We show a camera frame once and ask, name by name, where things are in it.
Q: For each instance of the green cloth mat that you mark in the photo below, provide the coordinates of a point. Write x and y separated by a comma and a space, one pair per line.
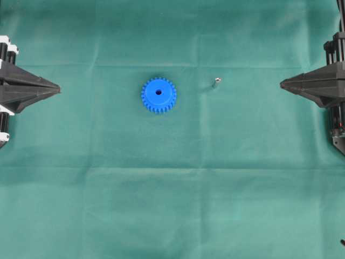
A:
247, 170

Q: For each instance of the small silver metal shaft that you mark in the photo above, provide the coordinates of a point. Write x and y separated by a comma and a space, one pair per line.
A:
216, 83

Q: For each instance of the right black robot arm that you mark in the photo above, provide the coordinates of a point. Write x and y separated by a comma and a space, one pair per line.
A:
325, 87

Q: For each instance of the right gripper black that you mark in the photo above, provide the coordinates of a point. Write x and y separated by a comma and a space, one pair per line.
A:
332, 72

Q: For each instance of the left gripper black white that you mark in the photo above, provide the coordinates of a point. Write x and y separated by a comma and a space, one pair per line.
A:
16, 98

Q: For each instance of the blue plastic gear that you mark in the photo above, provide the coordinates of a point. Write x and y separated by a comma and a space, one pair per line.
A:
159, 95

